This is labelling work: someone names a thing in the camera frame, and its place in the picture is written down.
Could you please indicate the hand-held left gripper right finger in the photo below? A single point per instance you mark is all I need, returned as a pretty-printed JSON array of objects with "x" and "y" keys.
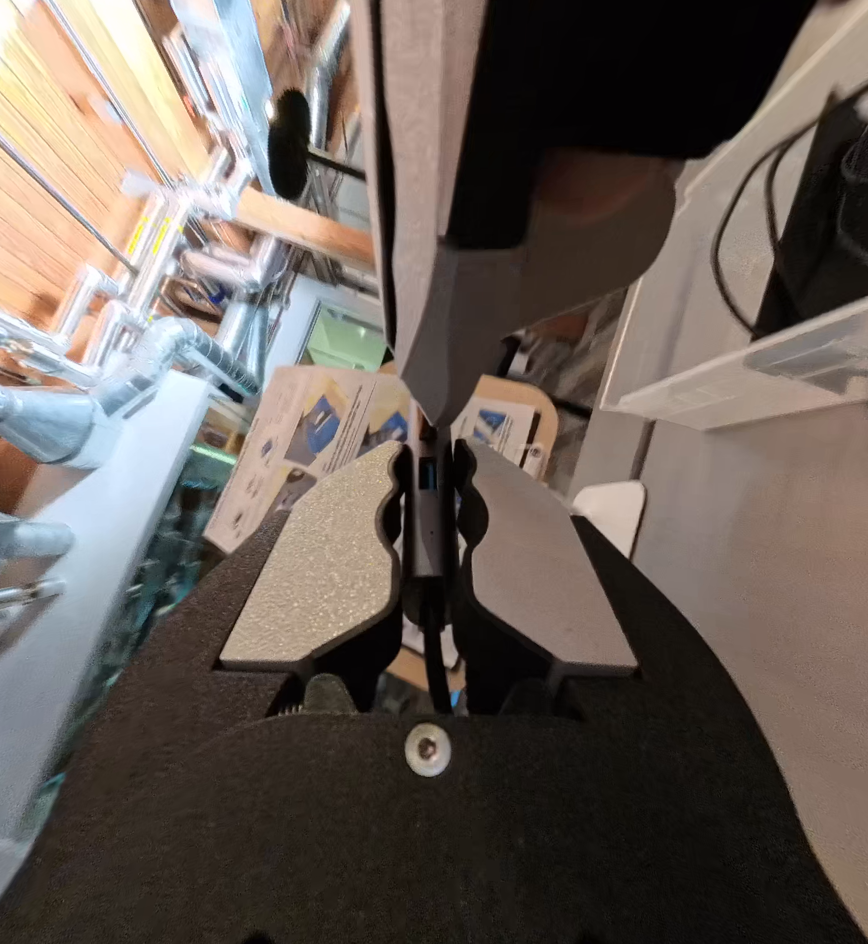
[{"x": 545, "y": 590}]

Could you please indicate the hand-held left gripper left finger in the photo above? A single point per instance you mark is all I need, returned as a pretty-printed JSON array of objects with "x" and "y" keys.
[{"x": 316, "y": 590}]

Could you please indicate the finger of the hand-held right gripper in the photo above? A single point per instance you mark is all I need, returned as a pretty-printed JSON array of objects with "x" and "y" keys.
[{"x": 434, "y": 325}]

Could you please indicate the slim grey usb hub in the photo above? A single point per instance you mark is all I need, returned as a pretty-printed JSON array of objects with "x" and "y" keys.
[{"x": 430, "y": 531}]

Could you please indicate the clear plastic bin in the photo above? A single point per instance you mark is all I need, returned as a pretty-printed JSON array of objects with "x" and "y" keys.
[{"x": 788, "y": 376}]

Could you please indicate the person's right hand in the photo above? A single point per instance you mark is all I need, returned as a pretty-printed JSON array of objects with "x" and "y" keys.
[{"x": 596, "y": 185}]

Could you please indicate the white stand base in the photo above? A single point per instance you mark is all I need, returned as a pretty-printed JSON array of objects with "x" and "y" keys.
[{"x": 618, "y": 509}]

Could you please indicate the instruction poster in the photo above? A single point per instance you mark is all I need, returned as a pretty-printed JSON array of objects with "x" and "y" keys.
[{"x": 294, "y": 428}]

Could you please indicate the black disc on pole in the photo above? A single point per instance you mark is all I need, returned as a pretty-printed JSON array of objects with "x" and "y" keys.
[{"x": 289, "y": 140}]

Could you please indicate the silver ventilation duct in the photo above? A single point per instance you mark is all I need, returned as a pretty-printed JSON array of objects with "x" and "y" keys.
[{"x": 139, "y": 369}]

